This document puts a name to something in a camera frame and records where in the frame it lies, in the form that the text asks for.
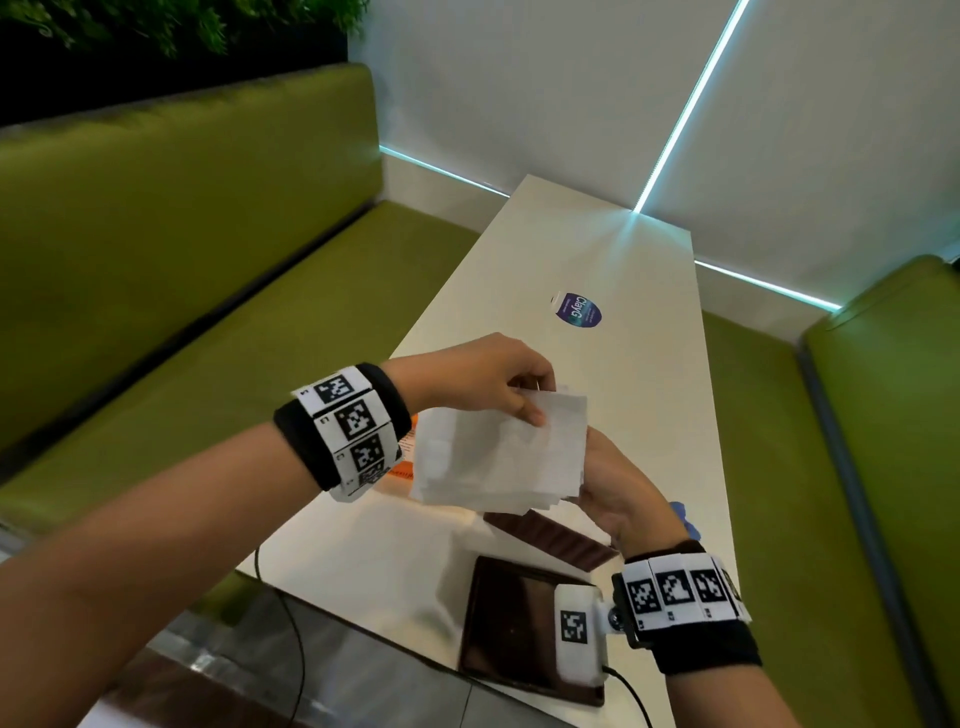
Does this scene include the person's right hand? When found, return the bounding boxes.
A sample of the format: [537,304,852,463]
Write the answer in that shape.
[575,427,693,562]

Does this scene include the person's left hand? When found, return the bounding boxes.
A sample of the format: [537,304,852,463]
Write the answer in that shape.
[380,332,558,429]

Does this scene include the blue cleaning cloth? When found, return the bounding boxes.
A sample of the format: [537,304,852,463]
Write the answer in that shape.
[669,500,703,543]

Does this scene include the brown woven tissue box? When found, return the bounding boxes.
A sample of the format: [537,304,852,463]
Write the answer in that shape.
[483,509,620,574]

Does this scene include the white tissues stack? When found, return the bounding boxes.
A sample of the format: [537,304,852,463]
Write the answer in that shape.
[410,388,589,517]

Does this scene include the orange plastic tissue pack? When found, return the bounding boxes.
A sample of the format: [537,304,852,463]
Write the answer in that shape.
[374,416,418,500]

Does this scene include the brown tissue box bottom lid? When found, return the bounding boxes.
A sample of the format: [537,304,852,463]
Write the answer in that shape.
[458,554,606,708]

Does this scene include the person's left forearm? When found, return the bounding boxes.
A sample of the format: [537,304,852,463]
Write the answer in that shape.
[0,422,324,728]

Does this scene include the round purple sticker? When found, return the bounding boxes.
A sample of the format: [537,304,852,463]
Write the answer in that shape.
[551,290,604,329]

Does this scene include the black marker wristband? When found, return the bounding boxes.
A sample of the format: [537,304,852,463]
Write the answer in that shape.
[273,362,413,503]
[611,539,763,676]

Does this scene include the level white light strip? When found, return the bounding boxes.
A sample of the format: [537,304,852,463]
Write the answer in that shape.
[378,144,511,199]
[693,259,844,314]

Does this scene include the green upholstered bench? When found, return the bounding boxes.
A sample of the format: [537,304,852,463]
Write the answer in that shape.
[0,63,481,624]
[701,254,960,728]

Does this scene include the upright white light strip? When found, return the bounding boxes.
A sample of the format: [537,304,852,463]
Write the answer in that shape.
[633,0,751,215]

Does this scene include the green leafy plants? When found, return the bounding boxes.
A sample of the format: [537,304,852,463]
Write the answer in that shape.
[0,0,370,60]

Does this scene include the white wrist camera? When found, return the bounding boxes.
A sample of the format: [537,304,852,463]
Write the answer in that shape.
[553,583,625,688]

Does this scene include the thin black cable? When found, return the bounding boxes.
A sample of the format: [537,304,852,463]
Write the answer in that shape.
[253,547,309,728]
[602,665,655,728]

